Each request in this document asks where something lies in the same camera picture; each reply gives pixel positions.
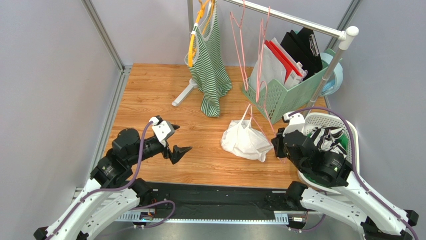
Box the white tank top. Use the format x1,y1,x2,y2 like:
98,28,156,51
220,105,273,163

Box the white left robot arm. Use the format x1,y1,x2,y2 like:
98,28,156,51
33,117,192,240

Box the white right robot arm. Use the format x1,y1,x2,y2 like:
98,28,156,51
272,128,419,240

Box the green striped tank top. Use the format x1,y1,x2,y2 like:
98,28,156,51
185,1,233,118

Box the yellow plastic hanger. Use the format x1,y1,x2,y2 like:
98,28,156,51
188,0,215,68

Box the black white striped garment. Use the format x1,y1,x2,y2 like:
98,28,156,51
308,127,349,158

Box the white laundry basket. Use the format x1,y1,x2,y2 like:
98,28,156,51
298,113,366,193

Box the green garment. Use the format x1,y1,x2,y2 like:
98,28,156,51
308,130,349,151

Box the green plastic basket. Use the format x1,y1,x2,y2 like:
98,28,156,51
241,63,328,125

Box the white paper box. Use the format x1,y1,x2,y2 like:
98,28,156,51
284,71,305,90

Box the light blue round object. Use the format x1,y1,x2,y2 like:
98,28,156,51
320,52,344,97

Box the grey translucent folder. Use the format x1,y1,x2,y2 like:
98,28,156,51
248,44,287,91

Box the red folder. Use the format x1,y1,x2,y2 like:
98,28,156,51
265,40,305,85

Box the black folder with clip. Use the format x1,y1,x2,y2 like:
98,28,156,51
280,28,323,80

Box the silver clothes rack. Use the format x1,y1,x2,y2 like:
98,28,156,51
171,0,361,161

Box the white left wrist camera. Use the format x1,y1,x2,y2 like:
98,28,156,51
149,116,176,148

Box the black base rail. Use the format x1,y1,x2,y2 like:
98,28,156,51
118,183,307,225

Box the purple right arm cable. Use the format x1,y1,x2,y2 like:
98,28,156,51
287,106,421,240

